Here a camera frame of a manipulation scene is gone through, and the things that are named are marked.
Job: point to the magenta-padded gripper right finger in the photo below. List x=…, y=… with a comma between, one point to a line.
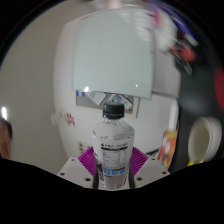
x=151, y=170

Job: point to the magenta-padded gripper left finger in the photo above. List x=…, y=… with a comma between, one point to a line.
x=78, y=170

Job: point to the clear plastic water bottle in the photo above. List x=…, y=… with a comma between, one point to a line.
x=113, y=150

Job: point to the red floor number sign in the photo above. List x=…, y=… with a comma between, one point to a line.
x=70, y=119

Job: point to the red and black item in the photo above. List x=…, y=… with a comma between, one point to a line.
x=184, y=53

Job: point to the whiteboard on stand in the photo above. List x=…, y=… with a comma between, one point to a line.
x=113, y=53

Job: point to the large white wall poster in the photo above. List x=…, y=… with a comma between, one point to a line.
x=83, y=146

